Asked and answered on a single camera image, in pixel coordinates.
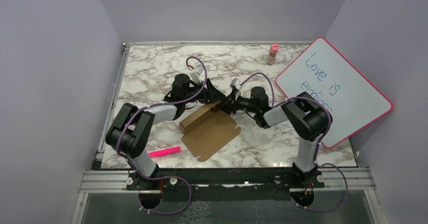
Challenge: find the pink-framed whiteboard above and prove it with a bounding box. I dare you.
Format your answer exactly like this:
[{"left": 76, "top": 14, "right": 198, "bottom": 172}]
[{"left": 276, "top": 37, "right": 393, "bottom": 148}]

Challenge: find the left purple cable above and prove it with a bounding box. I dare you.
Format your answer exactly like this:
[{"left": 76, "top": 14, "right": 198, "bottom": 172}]
[{"left": 115, "top": 55, "right": 208, "bottom": 215}]

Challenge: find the brown cardboard box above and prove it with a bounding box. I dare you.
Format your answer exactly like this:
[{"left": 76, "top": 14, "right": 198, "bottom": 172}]
[{"left": 179, "top": 101, "right": 241, "bottom": 162}]

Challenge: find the pink-capped small bottle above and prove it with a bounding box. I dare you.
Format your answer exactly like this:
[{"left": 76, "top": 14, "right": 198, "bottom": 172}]
[{"left": 266, "top": 44, "right": 280, "bottom": 65}]

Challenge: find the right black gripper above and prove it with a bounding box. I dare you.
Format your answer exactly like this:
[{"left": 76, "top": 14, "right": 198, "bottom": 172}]
[{"left": 216, "top": 89, "right": 258, "bottom": 115}]

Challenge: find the pink rectangular stick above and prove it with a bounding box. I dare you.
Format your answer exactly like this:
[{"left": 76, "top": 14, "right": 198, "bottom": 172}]
[{"left": 148, "top": 146, "right": 181, "bottom": 158}]

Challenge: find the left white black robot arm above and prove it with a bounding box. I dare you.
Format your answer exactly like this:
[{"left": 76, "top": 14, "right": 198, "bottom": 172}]
[{"left": 104, "top": 74, "right": 226, "bottom": 189}]

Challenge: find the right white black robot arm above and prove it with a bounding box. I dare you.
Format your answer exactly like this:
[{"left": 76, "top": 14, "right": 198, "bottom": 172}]
[{"left": 217, "top": 79, "right": 333, "bottom": 187}]

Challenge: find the aluminium front frame rail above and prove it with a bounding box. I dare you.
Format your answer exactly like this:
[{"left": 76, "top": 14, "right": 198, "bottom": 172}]
[{"left": 72, "top": 167, "right": 386, "bottom": 223}]

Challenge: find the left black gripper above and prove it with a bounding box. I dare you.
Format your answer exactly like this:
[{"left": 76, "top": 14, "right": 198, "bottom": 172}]
[{"left": 183, "top": 78, "right": 226, "bottom": 104}]

